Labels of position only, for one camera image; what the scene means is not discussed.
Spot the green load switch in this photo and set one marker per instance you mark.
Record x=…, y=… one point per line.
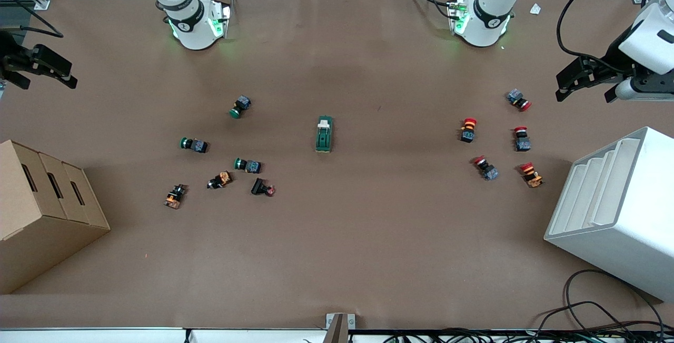
x=324, y=135

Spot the green push button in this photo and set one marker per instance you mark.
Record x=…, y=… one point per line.
x=195, y=145
x=240, y=106
x=248, y=165

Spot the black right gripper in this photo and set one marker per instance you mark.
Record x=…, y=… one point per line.
x=10, y=51

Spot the black orange push button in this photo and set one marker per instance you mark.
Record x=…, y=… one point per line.
x=220, y=180
x=175, y=196

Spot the brown cardboard box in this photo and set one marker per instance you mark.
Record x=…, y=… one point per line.
x=37, y=216

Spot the white table edge rail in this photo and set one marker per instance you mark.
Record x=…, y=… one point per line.
x=105, y=335

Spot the brown paper table cover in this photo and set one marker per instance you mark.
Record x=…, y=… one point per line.
x=368, y=237

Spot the black button with red lens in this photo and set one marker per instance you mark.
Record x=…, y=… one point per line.
x=261, y=187

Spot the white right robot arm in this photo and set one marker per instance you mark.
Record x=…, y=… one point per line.
x=195, y=21

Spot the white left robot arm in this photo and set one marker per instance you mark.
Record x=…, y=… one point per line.
x=487, y=16

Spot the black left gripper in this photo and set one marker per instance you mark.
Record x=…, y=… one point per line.
x=614, y=60

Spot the white stepped plastic bin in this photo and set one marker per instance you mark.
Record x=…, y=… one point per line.
x=626, y=216

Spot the red emergency stop button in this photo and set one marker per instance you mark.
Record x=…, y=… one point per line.
x=518, y=99
x=531, y=175
x=522, y=140
x=468, y=130
x=486, y=169

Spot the metal table edge bracket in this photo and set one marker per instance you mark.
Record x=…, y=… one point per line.
x=339, y=324

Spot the white paper scrap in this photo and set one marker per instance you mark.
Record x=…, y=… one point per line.
x=535, y=9

